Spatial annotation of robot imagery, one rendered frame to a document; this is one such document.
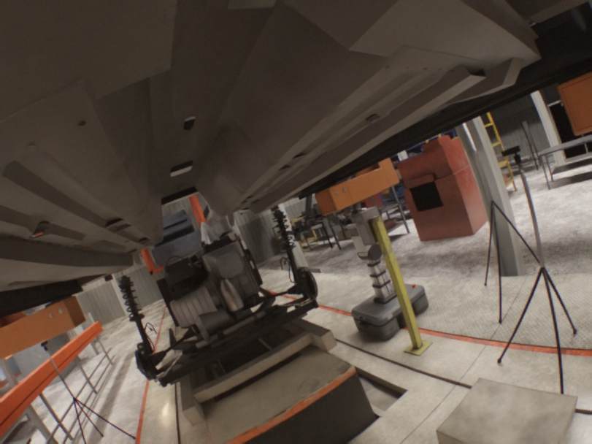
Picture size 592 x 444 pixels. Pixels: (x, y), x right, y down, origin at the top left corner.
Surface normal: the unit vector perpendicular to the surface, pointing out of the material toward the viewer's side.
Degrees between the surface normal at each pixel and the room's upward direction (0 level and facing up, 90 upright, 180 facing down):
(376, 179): 90
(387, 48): 172
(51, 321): 90
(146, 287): 90
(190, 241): 90
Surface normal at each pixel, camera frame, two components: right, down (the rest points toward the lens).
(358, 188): 0.40, -0.14
